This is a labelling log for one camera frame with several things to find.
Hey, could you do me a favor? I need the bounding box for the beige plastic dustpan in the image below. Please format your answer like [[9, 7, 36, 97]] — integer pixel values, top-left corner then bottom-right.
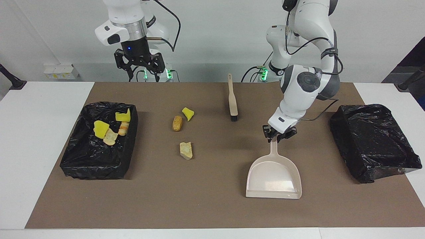
[[246, 138, 302, 199]]

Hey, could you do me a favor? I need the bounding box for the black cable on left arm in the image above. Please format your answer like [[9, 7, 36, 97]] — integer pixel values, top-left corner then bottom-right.
[[284, 0, 344, 120]]

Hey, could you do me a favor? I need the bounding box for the wooden brush with black bristles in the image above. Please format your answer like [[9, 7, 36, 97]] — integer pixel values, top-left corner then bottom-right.
[[227, 73, 239, 121]]

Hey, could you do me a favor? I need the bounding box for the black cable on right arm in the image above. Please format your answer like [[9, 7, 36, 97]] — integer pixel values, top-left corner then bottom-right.
[[146, 0, 181, 52]]

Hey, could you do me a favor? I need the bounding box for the black stand pole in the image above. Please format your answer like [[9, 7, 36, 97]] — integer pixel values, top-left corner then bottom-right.
[[0, 63, 27, 90], [397, 65, 425, 92]]

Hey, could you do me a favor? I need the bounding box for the pale crumbly bread chunk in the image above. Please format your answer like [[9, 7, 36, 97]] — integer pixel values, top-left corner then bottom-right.
[[103, 128, 119, 146]]

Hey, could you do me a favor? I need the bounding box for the white box on floor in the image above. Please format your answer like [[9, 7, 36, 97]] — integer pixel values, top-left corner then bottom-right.
[[44, 64, 79, 80]]

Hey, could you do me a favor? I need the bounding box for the brown table mat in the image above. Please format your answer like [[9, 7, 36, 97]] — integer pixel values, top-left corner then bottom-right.
[[25, 82, 425, 229]]

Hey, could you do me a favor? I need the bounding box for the pale cream bread chunk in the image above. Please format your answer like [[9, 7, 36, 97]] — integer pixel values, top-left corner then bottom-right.
[[180, 142, 193, 160]]

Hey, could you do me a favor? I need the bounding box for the bin lined with black bag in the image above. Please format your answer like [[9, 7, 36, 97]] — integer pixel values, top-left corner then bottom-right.
[[330, 104, 423, 184], [60, 102, 138, 180]]

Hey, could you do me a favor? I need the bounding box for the notched yellow sponge piece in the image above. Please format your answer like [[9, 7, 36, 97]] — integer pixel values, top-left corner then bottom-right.
[[115, 109, 131, 122]]

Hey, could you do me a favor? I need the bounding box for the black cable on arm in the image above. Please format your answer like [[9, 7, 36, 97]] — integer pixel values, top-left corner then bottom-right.
[[146, 0, 181, 52], [284, 0, 344, 120]]

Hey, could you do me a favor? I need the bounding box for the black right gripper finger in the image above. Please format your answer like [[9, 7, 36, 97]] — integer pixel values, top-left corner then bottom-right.
[[114, 49, 133, 80], [149, 53, 166, 82]]

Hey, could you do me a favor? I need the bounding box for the large yellow sponge piece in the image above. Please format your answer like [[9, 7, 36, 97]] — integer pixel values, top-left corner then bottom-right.
[[94, 120, 110, 139]]

